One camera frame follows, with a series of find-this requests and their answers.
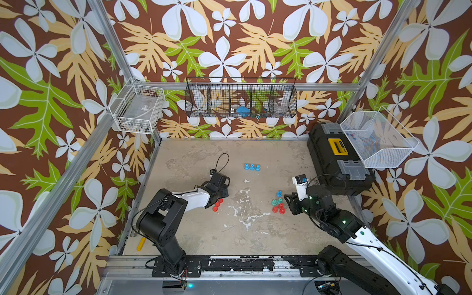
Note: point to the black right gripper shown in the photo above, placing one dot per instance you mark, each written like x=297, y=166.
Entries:
x=293, y=202

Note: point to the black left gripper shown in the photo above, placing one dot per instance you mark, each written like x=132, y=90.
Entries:
x=225, y=191

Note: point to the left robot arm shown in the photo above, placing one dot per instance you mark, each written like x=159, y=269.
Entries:
x=159, y=221

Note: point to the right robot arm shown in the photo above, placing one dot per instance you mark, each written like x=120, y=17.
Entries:
x=391, y=275

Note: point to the black toolbox yellow latch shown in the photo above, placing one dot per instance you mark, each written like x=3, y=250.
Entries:
x=338, y=166

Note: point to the blue object in basket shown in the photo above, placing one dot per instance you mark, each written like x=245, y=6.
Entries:
x=242, y=112

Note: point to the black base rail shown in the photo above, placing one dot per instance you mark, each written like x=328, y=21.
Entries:
x=195, y=266

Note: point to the white wire basket right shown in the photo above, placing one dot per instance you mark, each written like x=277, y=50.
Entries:
x=380, y=140

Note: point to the white wire basket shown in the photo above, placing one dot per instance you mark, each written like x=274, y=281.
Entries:
x=137, y=108
x=380, y=140

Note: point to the yellow handled screwdriver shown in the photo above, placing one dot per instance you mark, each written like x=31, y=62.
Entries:
x=141, y=244

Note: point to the black wire basket back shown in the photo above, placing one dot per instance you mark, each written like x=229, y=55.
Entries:
x=265, y=97

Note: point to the white wire basket left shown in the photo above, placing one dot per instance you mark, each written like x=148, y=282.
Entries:
x=137, y=108

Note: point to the aluminium frame post back right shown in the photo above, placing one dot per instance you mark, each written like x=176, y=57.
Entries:
x=389, y=37

